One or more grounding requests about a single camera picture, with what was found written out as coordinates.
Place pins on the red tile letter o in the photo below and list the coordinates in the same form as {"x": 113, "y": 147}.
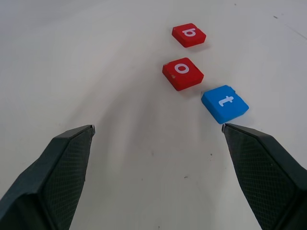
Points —
{"x": 183, "y": 76}

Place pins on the red tile letter b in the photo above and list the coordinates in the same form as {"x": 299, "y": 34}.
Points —
{"x": 189, "y": 36}

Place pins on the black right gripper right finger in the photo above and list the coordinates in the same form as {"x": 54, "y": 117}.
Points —
{"x": 266, "y": 172}

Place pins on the blue tile letter t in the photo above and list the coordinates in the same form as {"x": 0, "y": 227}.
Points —
{"x": 224, "y": 107}

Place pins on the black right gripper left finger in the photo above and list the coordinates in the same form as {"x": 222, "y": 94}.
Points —
{"x": 50, "y": 172}

